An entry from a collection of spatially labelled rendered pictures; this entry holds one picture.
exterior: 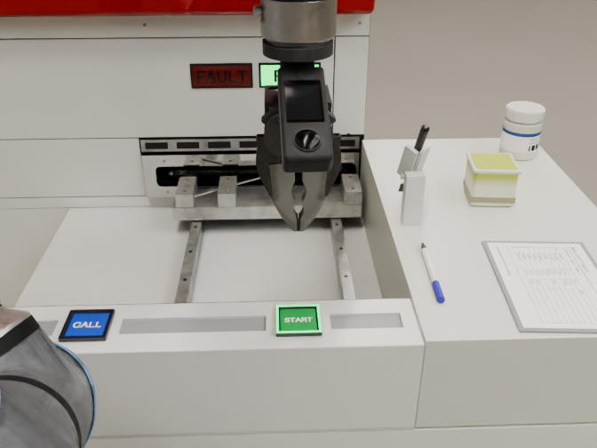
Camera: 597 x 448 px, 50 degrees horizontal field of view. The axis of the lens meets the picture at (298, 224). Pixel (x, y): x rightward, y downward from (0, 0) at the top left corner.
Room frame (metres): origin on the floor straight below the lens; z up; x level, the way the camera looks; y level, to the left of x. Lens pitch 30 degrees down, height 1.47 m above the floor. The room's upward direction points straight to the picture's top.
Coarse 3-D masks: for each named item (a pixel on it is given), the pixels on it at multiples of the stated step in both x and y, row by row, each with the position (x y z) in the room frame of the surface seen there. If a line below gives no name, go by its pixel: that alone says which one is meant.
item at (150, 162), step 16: (144, 160) 1.19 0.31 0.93; (160, 160) 1.20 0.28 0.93; (176, 160) 1.20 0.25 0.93; (192, 160) 1.20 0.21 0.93; (208, 160) 1.20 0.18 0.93; (224, 160) 1.20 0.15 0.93; (240, 160) 1.20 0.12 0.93; (352, 160) 1.21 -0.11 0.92; (144, 176) 1.19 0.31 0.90; (160, 192) 1.19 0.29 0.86
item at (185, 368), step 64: (64, 320) 0.64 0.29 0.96; (128, 320) 0.65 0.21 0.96; (192, 320) 0.65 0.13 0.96; (256, 320) 0.65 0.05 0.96; (384, 320) 0.65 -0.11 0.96; (128, 384) 0.58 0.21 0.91; (192, 384) 0.59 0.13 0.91; (256, 384) 0.59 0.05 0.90; (320, 384) 0.59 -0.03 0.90; (384, 384) 0.60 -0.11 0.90
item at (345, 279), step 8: (336, 224) 1.08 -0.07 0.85; (336, 232) 1.05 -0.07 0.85; (336, 240) 1.02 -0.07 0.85; (344, 240) 1.02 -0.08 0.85; (336, 248) 0.99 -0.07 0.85; (344, 248) 0.99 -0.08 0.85; (336, 256) 0.97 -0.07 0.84; (344, 256) 0.96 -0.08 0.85; (336, 264) 0.97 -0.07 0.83; (344, 264) 0.94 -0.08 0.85; (344, 272) 0.91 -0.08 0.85; (344, 280) 0.89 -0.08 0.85; (352, 280) 0.89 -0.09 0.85; (344, 288) 0.87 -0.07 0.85; (352, 288) 0.87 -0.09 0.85; (344, 296) 0.84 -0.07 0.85; (352, 296) 0.84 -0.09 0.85
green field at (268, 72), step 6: (264, 66) 1.21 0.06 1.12; (270, 66) 1.21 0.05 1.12; (276, 66) 1.21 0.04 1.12; (318, 66) 1.22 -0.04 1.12; (264, 72) 1.21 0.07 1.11; (270, 72) 1.21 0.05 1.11; (276, 72) 1.21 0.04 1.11; (264, 78) 1.21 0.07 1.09; (270, 78) 1.21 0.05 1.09; (276, 78) 1.21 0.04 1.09; (264, 84) 1.21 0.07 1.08; (270, 84) 1.21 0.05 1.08; (276, 84) 1.21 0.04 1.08
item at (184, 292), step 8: (192, 224) 1.08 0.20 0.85; (200, 224) 1.08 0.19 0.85; (192, 232) 1.05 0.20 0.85; (200, 232) 1.05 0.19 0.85; (192, 240) 1.02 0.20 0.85; (200, 240) 1.04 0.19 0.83; (192, 248) 0.99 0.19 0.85; (200, 248) 1.03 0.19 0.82; (184, 256) 0.96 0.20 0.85; (192, 256) 0.96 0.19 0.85; (184, 264) 0.94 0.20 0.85; (192, 264) 0.94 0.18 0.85; (184, 272) 0.91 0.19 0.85; (192, 272) 0.91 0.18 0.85; (184, 280) 0.89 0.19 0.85; (192, 280) 0.90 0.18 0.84; (184, 288) 0.87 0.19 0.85; (192, 288) 0.90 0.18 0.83; (176, 296) 0.84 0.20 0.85; (184, 296) 0.84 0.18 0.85
